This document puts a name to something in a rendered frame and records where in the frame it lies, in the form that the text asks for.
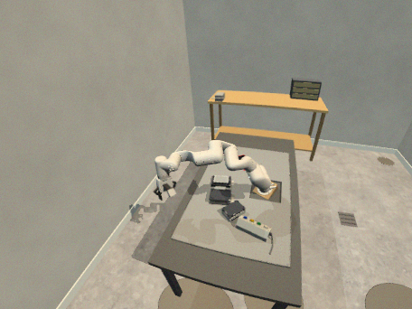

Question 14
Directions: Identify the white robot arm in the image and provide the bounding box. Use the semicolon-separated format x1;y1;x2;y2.
154;140;276;195

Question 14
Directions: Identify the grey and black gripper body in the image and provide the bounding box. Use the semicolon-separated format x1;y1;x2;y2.
156;174;173;192

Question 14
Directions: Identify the beige button panel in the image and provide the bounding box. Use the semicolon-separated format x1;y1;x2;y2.
236;215;273;255

